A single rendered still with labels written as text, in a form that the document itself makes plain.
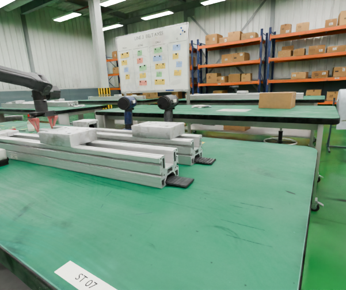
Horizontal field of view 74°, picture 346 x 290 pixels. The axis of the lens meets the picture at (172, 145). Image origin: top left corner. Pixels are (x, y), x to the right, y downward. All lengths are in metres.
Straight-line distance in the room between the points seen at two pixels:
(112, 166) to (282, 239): 0.46
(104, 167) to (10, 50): 12.73
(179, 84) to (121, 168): 3.20
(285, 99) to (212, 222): 2.11
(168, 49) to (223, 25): 8.18
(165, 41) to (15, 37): 10.32
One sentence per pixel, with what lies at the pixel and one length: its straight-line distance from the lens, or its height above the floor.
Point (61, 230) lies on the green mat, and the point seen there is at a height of 0.78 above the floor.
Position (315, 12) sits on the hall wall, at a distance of 11.22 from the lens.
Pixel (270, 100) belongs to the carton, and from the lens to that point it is 2.51.
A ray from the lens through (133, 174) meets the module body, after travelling 0.64.
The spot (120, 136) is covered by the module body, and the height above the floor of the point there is 0.86.
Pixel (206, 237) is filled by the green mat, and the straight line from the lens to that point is 0.43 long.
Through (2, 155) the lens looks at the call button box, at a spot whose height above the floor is 0.82.
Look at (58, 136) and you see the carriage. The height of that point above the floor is 0.90.
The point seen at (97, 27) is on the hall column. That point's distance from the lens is 9.45.
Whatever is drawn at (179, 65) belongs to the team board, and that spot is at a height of 1.35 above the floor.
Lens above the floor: 1.03
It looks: 14 degrees down
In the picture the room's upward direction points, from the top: 3 degrees counter-clockwise
